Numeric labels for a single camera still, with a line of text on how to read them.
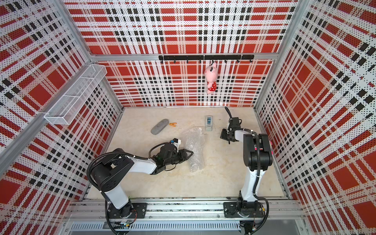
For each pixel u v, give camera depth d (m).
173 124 1.10
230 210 0.73
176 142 0.85
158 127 1.05
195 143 0.91
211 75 0.91
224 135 0.93
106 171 0.49
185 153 0.83
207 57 0.88
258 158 0.49
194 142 0.91
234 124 0.84
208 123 1.08
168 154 0.72
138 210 0.73
